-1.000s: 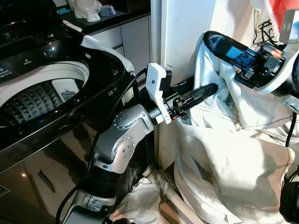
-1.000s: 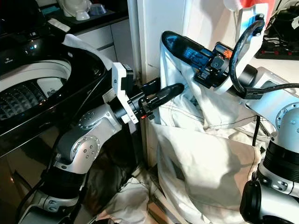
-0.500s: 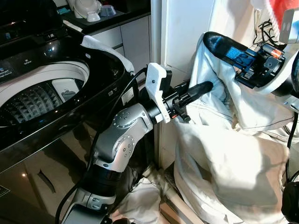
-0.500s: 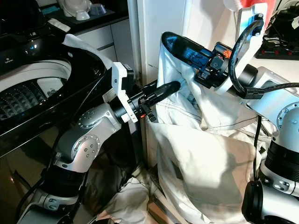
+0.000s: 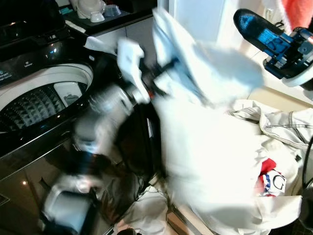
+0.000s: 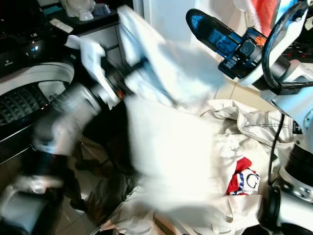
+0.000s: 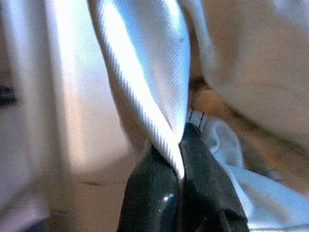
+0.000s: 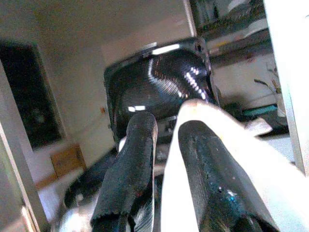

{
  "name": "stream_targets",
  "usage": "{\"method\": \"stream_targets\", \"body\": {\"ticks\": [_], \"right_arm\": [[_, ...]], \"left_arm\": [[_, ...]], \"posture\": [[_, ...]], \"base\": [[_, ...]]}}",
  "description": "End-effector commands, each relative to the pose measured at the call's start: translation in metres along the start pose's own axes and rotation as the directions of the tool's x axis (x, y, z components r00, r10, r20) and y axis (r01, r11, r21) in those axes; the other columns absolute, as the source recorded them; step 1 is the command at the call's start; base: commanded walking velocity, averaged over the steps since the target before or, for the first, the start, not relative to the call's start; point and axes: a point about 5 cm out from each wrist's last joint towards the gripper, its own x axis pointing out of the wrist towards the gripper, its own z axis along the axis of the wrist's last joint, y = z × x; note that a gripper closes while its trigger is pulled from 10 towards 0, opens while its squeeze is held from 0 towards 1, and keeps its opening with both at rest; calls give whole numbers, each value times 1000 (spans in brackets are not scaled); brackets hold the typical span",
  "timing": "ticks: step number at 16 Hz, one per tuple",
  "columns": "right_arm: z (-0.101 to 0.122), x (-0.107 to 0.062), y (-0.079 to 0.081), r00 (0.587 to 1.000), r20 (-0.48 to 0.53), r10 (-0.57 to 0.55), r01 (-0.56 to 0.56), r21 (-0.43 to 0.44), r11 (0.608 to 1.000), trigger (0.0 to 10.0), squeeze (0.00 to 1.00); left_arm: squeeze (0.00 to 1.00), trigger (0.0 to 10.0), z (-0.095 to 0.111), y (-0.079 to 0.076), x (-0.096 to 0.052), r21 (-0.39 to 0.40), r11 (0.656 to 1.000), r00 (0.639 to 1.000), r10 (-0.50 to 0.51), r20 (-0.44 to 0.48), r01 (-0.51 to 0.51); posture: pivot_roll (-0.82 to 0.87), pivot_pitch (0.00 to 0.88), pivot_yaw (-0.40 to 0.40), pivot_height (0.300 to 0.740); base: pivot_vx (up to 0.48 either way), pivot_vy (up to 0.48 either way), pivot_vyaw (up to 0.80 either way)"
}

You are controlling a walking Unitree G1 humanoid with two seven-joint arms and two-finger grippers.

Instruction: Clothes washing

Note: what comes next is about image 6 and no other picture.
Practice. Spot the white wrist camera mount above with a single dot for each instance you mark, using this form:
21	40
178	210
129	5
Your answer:
95	58
283	41

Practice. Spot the white clothes pile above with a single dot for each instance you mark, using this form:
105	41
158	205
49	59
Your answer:
239	210

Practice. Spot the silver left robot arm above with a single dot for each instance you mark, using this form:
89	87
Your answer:
73	105

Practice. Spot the white jug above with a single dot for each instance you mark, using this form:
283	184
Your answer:
78	7

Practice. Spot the steel washer drum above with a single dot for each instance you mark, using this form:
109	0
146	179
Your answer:
24	105

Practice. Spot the beige jacket with dark stitching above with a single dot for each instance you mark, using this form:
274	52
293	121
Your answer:
259	122

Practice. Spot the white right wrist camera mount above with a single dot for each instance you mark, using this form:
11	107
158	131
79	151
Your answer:
283	41

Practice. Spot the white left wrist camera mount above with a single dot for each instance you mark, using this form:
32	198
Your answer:
95	58

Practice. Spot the white flat box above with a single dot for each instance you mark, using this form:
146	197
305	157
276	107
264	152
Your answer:
61	25

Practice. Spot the red white blue garment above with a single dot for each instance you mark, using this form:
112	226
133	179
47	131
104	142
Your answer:
237	176

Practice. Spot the black top-load washing machine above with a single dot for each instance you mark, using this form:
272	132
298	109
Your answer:
19	62

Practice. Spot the white cloth garment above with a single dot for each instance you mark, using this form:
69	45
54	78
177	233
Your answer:
171	147

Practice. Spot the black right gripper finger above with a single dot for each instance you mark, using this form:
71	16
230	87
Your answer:
205	27

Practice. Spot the small clear cup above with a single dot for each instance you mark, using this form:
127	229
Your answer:
101	10

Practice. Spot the red hanging cloth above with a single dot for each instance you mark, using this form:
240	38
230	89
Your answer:
264	10

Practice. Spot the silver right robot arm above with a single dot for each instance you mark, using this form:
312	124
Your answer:
298	105

